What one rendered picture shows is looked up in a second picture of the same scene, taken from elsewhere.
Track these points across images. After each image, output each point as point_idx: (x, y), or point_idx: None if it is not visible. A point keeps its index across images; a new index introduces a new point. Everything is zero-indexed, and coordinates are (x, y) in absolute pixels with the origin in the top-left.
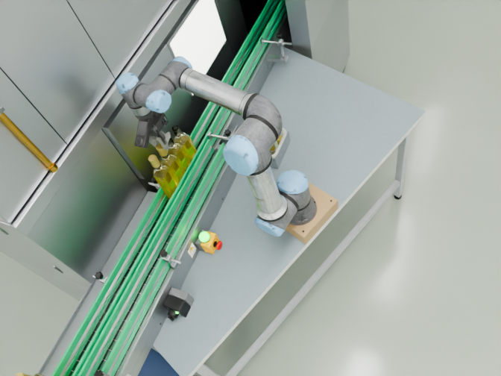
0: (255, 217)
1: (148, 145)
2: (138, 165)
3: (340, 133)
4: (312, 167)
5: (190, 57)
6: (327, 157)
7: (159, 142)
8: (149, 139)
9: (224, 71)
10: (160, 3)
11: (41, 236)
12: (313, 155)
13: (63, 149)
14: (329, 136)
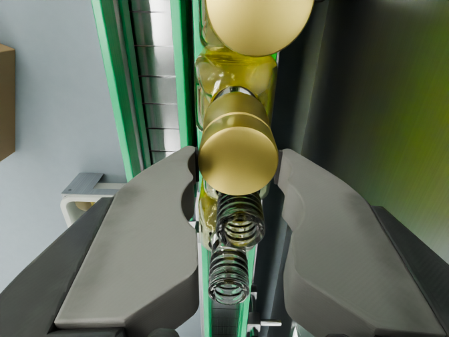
0: (41, 39)
1: (390, 160)
2: (435, 9)
3: (25, 254)
4: (20, 188)
5: None
6: (9, 210)
7: (181, 216)
8: (347, 222)
9: (275, 331)
10: None
11: None
12: (36, 210)
13: None
14: (39, 247)
